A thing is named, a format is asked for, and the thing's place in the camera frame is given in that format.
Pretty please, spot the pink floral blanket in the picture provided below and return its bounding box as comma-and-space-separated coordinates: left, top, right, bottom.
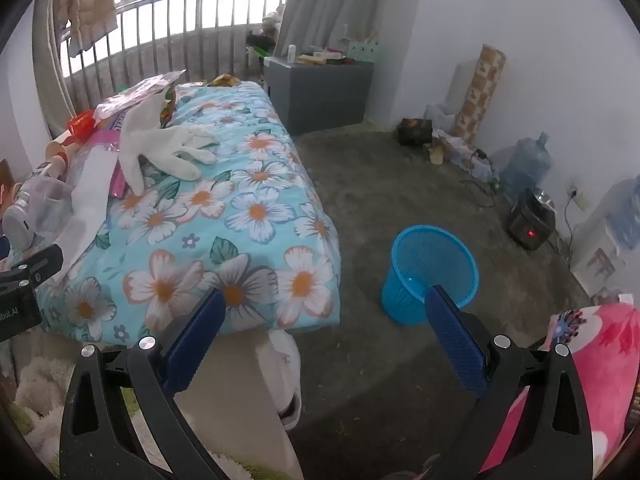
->
480, 302, 640, 476

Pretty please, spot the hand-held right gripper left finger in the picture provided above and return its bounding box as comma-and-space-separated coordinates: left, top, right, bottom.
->
59, 287, 228, 480

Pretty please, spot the dark box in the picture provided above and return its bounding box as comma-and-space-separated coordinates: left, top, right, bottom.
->
397, 117, 433, 147

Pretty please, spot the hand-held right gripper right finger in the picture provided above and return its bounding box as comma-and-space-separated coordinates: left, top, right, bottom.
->
424, 284, 595, 480

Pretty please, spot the clear red-printed snack packet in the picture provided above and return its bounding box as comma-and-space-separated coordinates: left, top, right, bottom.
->
94, 69, 187, 123

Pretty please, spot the clear plastic bottle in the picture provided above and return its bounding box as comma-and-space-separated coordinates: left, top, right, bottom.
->
2, 175, 73, 251

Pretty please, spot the grey curtain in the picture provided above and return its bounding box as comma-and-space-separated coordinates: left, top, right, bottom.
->
274, 0, 388, 58
31, 0, 81, 136

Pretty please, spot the blue floral blanket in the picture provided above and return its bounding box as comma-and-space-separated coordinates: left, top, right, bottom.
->
37, 80, 343, 346

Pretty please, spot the blue water jug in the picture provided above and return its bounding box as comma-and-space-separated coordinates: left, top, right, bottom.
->
501, 131, 552, 196

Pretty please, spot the green patterned box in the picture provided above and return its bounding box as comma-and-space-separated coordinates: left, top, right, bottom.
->
346, 37, 380, 63

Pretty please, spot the patterned paper roll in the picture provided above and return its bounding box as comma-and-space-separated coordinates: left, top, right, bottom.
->
452, 44, 507, 146

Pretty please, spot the white plush slipper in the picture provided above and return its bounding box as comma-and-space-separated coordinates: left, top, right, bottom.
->
267, 330, 303, 431

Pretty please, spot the white glove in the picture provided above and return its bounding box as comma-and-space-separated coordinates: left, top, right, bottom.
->
117, 94, 221, 196

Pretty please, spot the grey cabinet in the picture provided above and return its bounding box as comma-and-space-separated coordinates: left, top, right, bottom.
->
263, 56, 375, 136

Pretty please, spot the metal balcony railing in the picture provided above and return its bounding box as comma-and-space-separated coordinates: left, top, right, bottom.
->
60, 0, 293, 98

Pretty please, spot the beige hanging jacket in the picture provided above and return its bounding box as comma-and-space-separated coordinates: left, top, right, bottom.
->
52, 0, 118, 56

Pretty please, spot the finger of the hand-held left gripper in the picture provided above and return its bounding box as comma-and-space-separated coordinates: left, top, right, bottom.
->
0, 244, 65, 289

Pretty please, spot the red wrapper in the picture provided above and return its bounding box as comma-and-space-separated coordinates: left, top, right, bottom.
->
65, 112, 96, 138

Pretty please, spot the cream shaggy rug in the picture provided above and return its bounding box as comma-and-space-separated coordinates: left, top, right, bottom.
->
10, 355, 76, 461

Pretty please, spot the black electric heater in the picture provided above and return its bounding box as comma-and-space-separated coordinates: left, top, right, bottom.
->
506, 187, 557, 252

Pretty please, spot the blue plastic waste basket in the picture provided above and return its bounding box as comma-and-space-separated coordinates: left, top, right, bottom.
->
381, 225, 479, 326

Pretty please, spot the pink packet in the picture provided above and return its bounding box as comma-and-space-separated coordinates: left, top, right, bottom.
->
92, 127, 128, 201

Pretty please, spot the white water dispenser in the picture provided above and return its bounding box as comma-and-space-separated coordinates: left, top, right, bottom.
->
570, 175, 640, 301

